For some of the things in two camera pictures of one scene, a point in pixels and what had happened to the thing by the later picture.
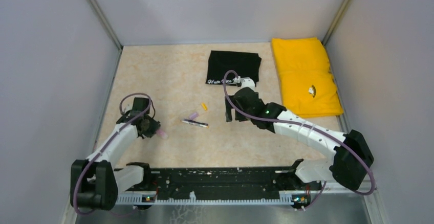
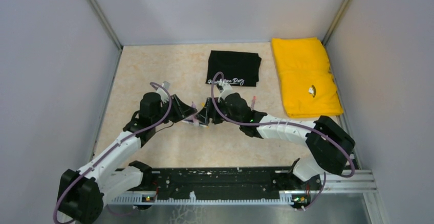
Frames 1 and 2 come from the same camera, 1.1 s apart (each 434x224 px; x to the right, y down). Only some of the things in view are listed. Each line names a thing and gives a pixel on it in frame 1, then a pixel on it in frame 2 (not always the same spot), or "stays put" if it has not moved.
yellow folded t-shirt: [307, 87] stays put
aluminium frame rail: [140, 199] stays put
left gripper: [155, 125] -> [181, 109]
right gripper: [228, 112] -> [203, 115]
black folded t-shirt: [246, 65] stays put
